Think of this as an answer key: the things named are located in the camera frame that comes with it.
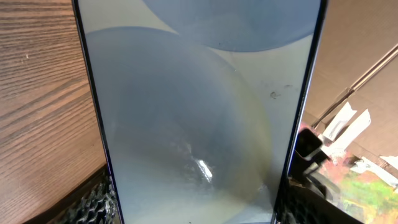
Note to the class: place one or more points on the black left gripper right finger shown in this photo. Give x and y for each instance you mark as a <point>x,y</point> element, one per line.
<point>300,205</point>

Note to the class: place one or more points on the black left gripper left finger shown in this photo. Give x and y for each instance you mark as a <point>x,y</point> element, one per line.
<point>92,202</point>

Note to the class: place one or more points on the blue Galaxy smartphone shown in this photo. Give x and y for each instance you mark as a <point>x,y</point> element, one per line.
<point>199,102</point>

